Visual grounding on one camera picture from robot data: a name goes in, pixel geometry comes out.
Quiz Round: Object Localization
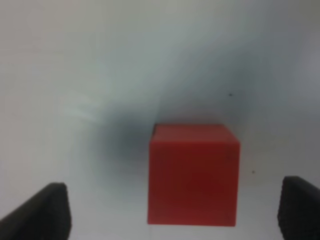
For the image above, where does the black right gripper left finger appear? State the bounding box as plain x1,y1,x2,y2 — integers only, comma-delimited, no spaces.
0,182,72,240

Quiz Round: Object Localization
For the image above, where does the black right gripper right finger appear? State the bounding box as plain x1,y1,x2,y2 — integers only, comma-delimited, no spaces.
277,176,320,240

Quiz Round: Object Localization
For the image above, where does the red cube block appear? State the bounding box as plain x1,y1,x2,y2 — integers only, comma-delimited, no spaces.
147,124,241,227

